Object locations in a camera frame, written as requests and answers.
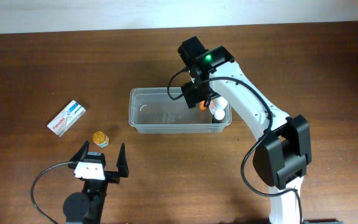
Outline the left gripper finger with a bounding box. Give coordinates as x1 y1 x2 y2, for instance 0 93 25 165
116 143 129 178
70 141 89 162

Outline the orange tube white cap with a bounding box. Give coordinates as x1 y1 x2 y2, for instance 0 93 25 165
199 101 207 110

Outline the dark bottle white cap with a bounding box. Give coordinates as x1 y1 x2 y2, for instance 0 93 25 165
211 109 226 124

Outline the small gold lid jar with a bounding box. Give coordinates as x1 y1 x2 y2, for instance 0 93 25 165
93 131 109 147

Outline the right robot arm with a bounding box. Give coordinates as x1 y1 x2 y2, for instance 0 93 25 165
178 36 312 223

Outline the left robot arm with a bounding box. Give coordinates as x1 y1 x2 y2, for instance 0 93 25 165
63 141 129 224

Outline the clear plastic container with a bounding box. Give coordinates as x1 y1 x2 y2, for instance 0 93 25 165
129 87 232 134

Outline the white Panadol box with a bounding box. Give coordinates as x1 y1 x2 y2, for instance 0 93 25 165
47 100 86 137

